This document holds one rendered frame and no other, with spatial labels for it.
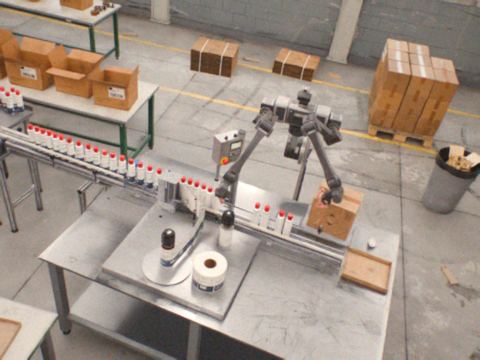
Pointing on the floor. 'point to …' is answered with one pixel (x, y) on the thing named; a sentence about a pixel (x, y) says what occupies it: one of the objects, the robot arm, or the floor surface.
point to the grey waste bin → (443, 191)
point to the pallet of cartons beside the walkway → (410, 93)
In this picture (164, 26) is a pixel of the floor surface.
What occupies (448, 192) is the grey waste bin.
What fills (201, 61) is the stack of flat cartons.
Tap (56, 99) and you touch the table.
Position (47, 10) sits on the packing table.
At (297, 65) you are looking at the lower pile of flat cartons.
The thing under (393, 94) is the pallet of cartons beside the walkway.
